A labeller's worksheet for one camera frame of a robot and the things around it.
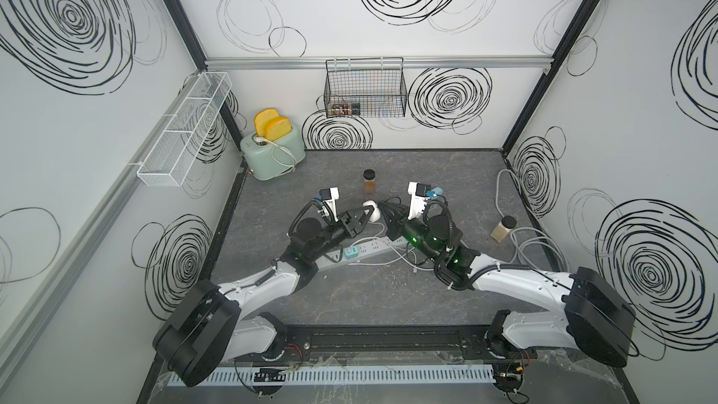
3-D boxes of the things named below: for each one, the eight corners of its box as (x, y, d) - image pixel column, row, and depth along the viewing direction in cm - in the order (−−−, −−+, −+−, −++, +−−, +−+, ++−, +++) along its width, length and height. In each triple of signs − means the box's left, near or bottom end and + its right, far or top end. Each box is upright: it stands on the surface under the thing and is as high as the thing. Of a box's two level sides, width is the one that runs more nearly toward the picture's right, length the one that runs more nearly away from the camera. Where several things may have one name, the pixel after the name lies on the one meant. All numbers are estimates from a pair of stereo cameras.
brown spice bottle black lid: (365, 195, 107) (365, 181, 101) (363, 183, 111) (363, 169, 104) (375, 194, 108) (376, 180, 101) (374, 182, 111) (374, 168, 105)
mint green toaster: (253, 183, 111) (238, 153, 98) (254, 164, 118) (241, 134, 104) (307, 176, 114) (299, 145, 100) (305, 158, 120) (298, 127, 107)
